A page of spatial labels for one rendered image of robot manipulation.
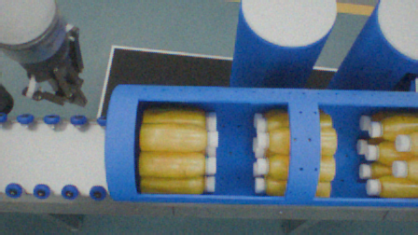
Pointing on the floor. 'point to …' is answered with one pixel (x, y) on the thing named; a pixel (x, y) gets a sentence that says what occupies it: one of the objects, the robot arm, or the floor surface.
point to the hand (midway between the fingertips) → (74, 93)
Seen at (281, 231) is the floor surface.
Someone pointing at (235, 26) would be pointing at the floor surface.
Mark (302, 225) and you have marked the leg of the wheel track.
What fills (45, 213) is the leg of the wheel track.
